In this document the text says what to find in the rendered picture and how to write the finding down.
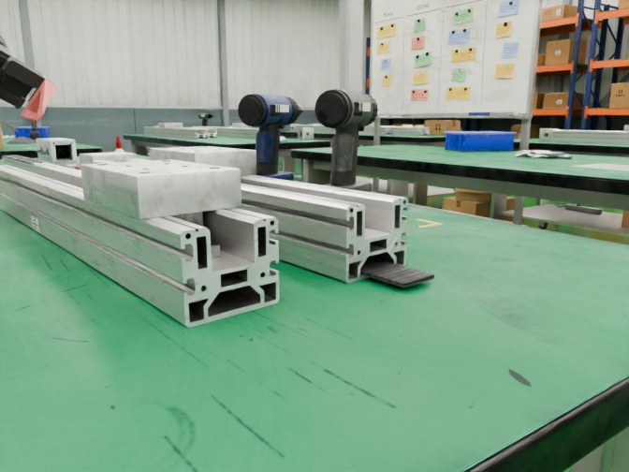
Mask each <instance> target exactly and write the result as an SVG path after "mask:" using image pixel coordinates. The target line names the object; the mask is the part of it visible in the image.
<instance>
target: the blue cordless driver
mask: <svg viewBox="0 0 629 472"><path fill-rule="evenodd" d="M301 113H303V110H301V109H300V106H299V105H297V102H295V101H294V99H292V98H291V97H287V96H274V95H260V94H251V95H247V96H244V97H243V98H242V99H241V101H240V103H239V107H238V114H239V116H240V119H241V121H242V122H243V123H244V124H246V125H248V126H255V127H257V126H259V130H258V131H257V133H256V176H262V177H269V178H275V179H281V180H288V181H294V182H298V181H297V180H294V174H293V172H290V171H278V159H279V144H280V134H281V130H280V129H284V125H291V124H292V123H295V121H296V120H297V118H298V117H299V116H300V114H301Z"/></svg>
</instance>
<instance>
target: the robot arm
mask: <svg viewBox="0 0 629 472"><path fill-rule="evenodd" d="M33 88H36V90H35V91H34V93H33V94H32V95H31V97H30V98H29V100H28V104H27V105H26V107H25V108H24V109H23V111H22V113H21V114H20V116H21V117H23V118H25V119H27V120H29V121H31V122H34V121H40V119H41V118H42V117H43V115H44V113H45V110H46V107H47V104H48V101H49V100H50V98H51V97H52V95H53V94H54V93H55V91H56V90H57V88H56V86H55V84H54V83H53V82H51V81H49V80H47V79H45V78H44V77H43V76H42V74H41V73H40V72H38V71H37V70H35V69H33V68H31V67H30V66H28V65H27V64H25V63H23V62H22V61H20V60H18V59H16V58H15V57H13V56H11V53H10V51H9V49H8V47H7V43H6V42H5V40H4V39H3V38H2V37H1V36H0V99H2V100H4V101H6V102H7V103H9V104H11V105H13V106H15V108H16V109H19V108H21V107H22V105H23V104H24V102H25V101H26V100H25V99H26V97H27V96H28V94H29V93H30V92H31V90H32V89H33Z"/></svg>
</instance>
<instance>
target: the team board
mask: <svg viewBox="0 0 629 472"><path fill-rule="evenodd" d="M542 5H543V0H372V17H371V59H370V96H372V97H373V99H375V100H376V101H375V102H376V104H377V105H378V106H377V108H378V111H377V116H376V117H375V120H374V136H373V146H379V145H380V123H381V118H514V119H521V131H520V142H519V151H522V150H526V151H528V150H529V140H530V130H531V120H532V118H533V109H534V88H535V78H536V68H537V57H538V47H539V37H540V25H541V15H542ZM523 204H524V197H520V196H515V207H514V218H513V222H508V221H504V220H498V219H492V218H487V217H482V216H477V215H471V214H464V215H469V216H474V217H479V218H484V219H489V220H494V221H500V222H505V223H510V224H515V225H520V226H521V225H522V215H523ZM408 205H414V206H418V207H423V208H429V209H434V210H439V211H444V212H450V213H454V214H462V213H457V212H451V211H447V210H441V209H436V208H431V207H426V206H420V205H415V204H410V203H408Z"/></svg>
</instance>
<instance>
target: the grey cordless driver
mask: <svg viewBox="0 0 629 472"><path fill-rule="evenodd" d="M375 101H376V100H375V99H373V97H372V96H369V94H364V93H362V92H356V91H347V90H339V89H333V90H328V91H326V92H324V93H322V94H321V95H320V96H319V98H318V99H317V101H316V103H315V108H314V110H315V115H316V118H317V120H318V121H319V123H320V124H321V125H323V126H325V127H330V128H335V130H336V133H335V136H333V143H332V156H331V170H332V174H331V183H330V184H323V185H325V186H332V187H339V188H345V189H352V190H358V191H365V192H372V193H377V192H375V191H372V183H371V182H368V181H356V176H357V160H358V132H359V131H364V128H365V127H364V126H367V125H369V124H371V123H372V122H373V121H374V120H375V117H376V116H377V111H378V108H377V106H378V105H377V104H376V102H375Z"/></svg>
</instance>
